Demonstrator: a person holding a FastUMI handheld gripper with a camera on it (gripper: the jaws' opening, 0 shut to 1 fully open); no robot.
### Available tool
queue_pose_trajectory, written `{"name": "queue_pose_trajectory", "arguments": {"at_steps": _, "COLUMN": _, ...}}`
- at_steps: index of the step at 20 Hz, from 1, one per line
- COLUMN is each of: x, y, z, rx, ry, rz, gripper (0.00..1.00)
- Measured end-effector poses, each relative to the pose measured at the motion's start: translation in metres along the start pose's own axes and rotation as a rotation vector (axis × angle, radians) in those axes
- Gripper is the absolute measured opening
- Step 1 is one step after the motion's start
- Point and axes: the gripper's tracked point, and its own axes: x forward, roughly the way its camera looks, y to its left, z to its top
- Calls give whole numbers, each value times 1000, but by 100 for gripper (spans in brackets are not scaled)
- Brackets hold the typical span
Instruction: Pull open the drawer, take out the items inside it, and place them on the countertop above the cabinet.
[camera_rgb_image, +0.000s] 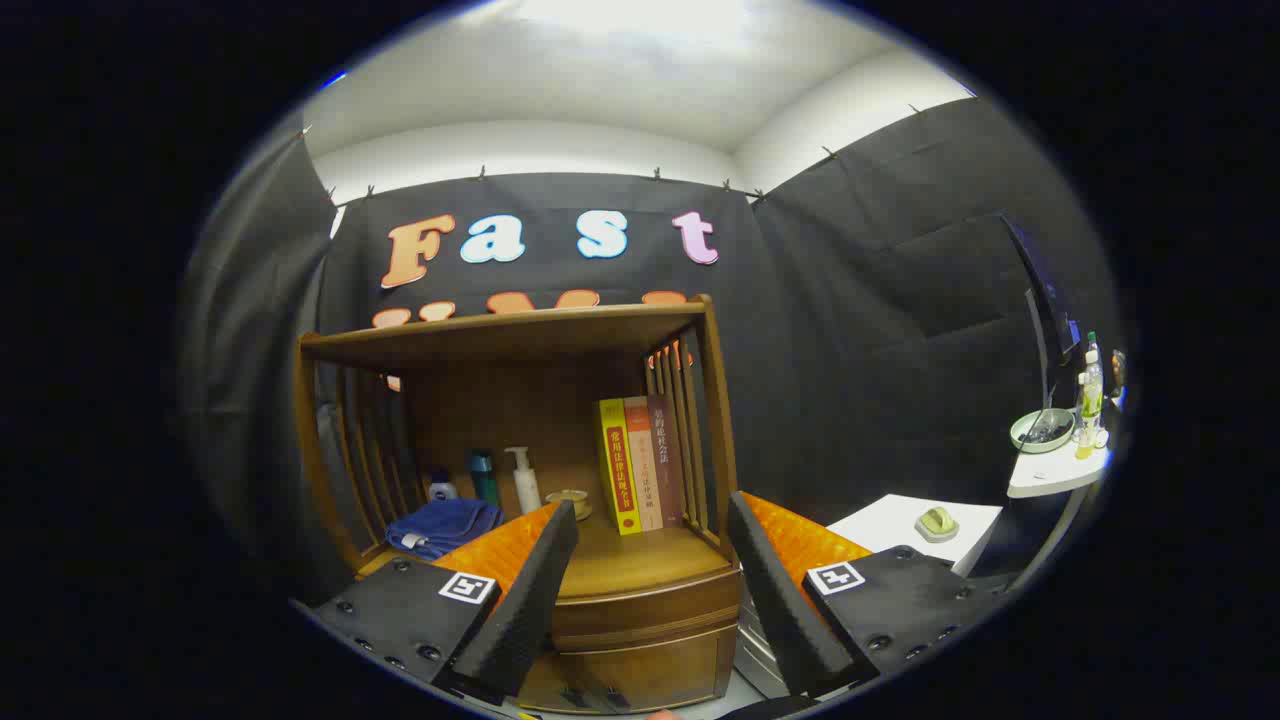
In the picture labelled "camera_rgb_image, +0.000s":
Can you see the wooden countertop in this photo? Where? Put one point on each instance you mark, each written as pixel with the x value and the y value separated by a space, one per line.
pixel 640 560

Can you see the black backdrop cloth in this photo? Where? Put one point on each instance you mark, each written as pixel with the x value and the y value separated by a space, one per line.
pixel 860 350

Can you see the beige lidded teacup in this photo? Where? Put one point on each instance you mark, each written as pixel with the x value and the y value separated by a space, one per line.
pixel 572 497

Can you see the small white blue-capped bottle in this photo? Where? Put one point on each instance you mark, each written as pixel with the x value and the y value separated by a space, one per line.
pixel 442 490

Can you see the wooden cabinet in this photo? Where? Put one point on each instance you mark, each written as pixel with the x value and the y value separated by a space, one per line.
pixel 520 335

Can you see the yellow book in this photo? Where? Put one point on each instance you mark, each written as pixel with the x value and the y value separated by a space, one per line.
pixel 620 470

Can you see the cream orange book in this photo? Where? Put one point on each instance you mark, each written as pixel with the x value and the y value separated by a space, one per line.
pixel 648 480

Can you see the pale green tape dispenser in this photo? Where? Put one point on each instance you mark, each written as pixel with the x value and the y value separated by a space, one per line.
pixel 937 522

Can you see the teal bottle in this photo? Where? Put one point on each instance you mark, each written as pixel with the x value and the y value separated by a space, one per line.
pixel 484 480

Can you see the white round table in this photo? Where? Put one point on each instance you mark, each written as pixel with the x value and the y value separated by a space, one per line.
pixel 1050 470

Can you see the blue folded towel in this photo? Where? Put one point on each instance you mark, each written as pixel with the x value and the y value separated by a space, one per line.
pixel 445 525

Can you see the white side cabinet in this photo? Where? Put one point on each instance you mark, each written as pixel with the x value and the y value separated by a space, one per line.
pixel 890 520

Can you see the dark monitor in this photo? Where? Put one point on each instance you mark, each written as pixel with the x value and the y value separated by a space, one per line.
pixel 1045 300

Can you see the white pump bottle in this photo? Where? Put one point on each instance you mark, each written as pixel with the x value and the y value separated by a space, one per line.
pixel 527 490

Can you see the clear green-label drink bottle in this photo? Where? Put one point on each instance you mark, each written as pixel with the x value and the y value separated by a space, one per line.
pixel 1092 390

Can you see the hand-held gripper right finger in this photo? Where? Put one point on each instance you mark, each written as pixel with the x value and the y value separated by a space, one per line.
pixel 780 600

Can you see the wooden drawer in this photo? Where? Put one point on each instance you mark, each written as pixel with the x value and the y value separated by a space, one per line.
pixel 650 610

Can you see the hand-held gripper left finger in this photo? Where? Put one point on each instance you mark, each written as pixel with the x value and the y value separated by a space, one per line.
pixel 530 600

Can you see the green bowl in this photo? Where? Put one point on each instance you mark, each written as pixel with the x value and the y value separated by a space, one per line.
pixel 1030 432

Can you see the wooden cabinet door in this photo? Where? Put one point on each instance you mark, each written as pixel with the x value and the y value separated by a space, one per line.
pixel 670 665
pixel 560 680

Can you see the brown book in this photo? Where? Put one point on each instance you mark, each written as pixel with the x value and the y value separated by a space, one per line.
pixel 670 460

